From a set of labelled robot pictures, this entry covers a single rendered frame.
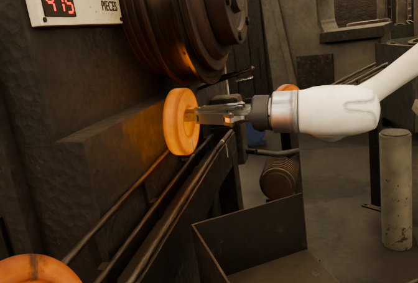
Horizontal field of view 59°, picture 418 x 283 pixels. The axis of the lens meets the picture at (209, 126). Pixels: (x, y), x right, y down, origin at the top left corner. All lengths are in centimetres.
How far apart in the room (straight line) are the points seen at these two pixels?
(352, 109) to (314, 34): 292
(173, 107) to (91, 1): 26
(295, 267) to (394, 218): 114
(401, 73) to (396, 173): 85
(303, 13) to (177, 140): 298
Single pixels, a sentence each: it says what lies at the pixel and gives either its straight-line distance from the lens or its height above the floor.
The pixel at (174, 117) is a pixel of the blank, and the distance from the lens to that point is 79.
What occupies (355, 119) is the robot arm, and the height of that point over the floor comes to 82.
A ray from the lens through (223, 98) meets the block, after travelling 124.
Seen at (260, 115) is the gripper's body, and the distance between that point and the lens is 77.
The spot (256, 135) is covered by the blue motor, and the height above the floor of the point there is 13.
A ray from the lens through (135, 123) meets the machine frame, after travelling 79.
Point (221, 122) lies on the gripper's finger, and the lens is 78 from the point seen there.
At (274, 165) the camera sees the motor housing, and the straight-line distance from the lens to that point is 134.
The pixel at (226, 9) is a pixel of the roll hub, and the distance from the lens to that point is 88.
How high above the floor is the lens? 101
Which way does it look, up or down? 14 degrees down
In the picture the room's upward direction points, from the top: 8 degrees counter-clockwise
